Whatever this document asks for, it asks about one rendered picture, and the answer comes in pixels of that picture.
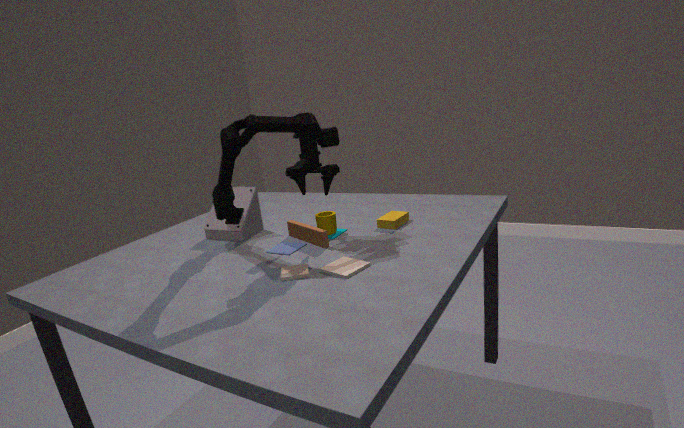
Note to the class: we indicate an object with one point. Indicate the orange wooden bar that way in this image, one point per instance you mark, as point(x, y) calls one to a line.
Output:
point(307, 233)

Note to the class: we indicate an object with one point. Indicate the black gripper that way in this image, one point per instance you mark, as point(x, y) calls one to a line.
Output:
point(328, 172)

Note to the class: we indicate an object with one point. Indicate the yellow rectangular block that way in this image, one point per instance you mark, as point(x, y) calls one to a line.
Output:
point(393, 219)

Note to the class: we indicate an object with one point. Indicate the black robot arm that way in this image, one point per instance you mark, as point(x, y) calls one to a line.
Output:
point(304, 126)

